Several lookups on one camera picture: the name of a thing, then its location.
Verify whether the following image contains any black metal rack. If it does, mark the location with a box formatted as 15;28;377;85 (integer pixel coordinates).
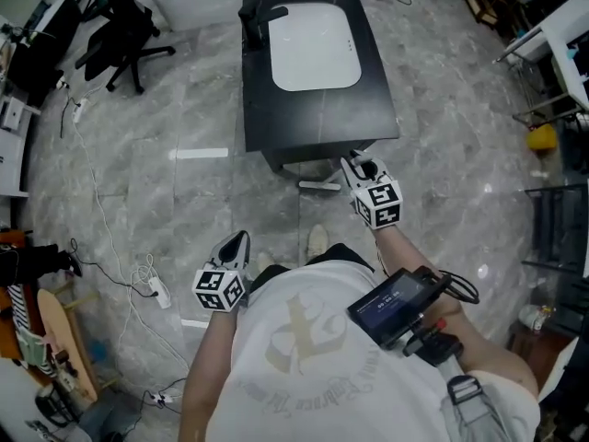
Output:
521;182;589;279

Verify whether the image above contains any person's right white shoe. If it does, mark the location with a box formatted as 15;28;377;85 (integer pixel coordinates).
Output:
306;223;330;262

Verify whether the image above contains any person's left white shoe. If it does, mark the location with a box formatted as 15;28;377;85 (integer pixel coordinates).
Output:
254;250;278;274

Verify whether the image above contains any person's white shoe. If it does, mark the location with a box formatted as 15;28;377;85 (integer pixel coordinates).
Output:
306;223;330;262
254;250;278;274

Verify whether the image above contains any grey shoulder strap with buckle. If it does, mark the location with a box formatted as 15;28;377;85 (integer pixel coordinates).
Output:
440;360;508;442

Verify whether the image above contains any black faucet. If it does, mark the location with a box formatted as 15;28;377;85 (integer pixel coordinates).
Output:
237;4;290;52

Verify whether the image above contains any person's white t-shirt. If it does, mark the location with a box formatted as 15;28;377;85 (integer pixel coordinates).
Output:
201;259;542;442

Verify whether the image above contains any person's right forearm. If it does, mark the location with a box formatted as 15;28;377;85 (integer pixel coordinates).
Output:
374;224;465;324

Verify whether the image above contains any white sink basin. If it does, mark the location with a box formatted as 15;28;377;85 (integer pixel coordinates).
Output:
267;2;362;93

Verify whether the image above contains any white side table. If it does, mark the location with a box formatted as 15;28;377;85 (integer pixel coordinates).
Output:
493;0;589;129

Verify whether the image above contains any person's left forearm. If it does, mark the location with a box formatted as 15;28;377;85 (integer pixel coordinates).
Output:
181;308;241;442

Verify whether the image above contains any dark green round cabinet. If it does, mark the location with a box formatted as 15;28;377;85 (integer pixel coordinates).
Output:
7;0;82;110

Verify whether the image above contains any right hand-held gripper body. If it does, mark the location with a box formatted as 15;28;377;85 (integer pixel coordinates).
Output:
351;171;404;232

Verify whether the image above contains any striped black white cloth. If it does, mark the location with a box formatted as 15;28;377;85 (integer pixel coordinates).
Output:
6;284;30;338

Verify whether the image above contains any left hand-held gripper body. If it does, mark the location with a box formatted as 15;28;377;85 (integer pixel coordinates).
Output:
192;264;248;315

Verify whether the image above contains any yellow bin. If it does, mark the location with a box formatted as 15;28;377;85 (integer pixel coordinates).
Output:
525;122;559;153

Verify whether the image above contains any black screen device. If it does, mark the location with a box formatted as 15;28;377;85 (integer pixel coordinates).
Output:
345;266;453;350

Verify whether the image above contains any black sink cabinet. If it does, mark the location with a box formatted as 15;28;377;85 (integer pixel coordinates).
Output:
240;0;401;175

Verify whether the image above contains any black office chair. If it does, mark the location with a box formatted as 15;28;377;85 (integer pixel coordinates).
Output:
74;0;178;96

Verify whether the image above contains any white bathtub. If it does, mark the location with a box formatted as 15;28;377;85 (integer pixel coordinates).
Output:
144;0;246;32

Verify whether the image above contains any long white cable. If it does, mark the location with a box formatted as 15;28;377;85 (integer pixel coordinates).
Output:
68;102;191;387

